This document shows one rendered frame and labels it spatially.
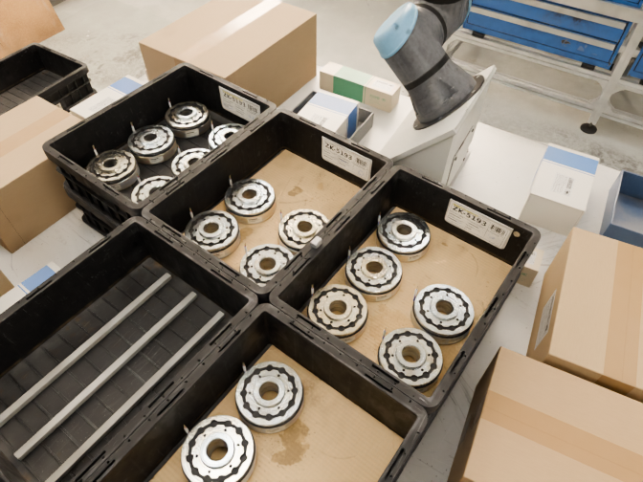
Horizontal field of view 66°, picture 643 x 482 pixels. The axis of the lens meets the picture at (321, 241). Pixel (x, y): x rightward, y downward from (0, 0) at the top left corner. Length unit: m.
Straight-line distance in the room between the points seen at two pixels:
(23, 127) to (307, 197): 0.68
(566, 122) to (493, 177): 1.59
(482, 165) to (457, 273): 0.49
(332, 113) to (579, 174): 0.62
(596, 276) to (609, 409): 0.25
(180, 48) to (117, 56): 1.92
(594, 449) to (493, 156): 0.83
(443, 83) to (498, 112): 1.70
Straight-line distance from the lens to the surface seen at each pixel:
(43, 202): 1.29
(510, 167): 1.42
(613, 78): 2.78
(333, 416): 0.81
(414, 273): 0.95
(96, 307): 0.97
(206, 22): 1.54
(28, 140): 1.32
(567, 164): 1.34
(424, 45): 1.16
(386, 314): 0.89
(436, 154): 1.11
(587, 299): 0.98
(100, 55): 3.39
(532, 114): 2.91
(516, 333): 1.09
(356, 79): 1.54
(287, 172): 1.11
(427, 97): 1.17
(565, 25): 2.72
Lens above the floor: 1.59
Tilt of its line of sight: 51 degrees down
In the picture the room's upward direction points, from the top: 1 degrees clockwise
